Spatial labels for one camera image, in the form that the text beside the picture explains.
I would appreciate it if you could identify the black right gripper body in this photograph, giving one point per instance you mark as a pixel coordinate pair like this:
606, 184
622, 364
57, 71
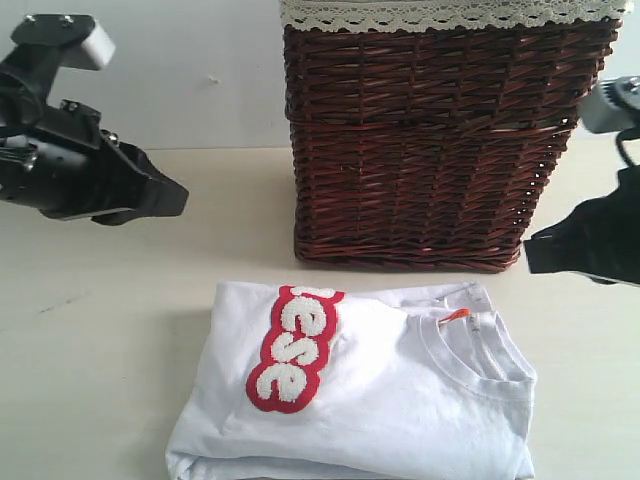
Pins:
604, 234

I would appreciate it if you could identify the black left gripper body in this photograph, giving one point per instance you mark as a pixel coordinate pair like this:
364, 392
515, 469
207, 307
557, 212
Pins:
58, 160

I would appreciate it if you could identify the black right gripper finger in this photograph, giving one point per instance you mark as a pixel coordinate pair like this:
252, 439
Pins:
567, 246

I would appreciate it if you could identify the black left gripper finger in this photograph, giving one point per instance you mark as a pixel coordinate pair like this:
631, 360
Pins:
162, 197

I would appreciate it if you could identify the white t-shirt red lettering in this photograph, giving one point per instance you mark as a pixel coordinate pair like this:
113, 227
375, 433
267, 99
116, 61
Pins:
313, 383

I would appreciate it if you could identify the brown wicker basket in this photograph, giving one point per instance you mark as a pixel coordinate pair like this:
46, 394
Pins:
430, 151

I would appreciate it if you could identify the lace trimmed basket liner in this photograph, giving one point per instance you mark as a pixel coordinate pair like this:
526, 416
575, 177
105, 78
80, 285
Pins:
419, 16

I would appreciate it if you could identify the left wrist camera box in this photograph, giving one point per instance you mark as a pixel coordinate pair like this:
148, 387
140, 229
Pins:
83, 42

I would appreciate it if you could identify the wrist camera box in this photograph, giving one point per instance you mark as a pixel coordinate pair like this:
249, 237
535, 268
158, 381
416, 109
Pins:
83, 42
611, 106

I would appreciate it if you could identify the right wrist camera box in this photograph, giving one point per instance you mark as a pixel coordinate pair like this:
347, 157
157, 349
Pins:
611, 106

